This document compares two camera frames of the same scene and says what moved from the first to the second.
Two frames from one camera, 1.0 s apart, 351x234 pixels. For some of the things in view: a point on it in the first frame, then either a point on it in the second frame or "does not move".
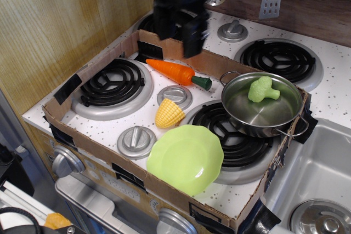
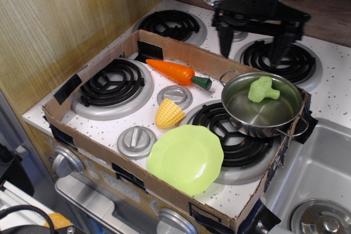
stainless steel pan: [264, 118] does not move
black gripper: [171, 11] to [261, 11]
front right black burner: [247, 159] does not move
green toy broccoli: [261, 88] does not move
